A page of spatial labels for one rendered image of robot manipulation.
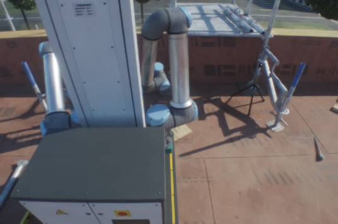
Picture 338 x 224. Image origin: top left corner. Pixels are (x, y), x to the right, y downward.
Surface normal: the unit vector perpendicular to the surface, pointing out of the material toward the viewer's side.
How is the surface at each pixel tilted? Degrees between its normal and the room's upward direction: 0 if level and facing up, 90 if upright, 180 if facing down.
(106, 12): 90
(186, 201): 0
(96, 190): 0
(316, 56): 90
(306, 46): 90
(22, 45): 90
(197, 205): 0
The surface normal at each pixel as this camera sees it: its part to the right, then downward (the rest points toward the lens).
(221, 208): 0.00, -0.79
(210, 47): 0.00, 0.62
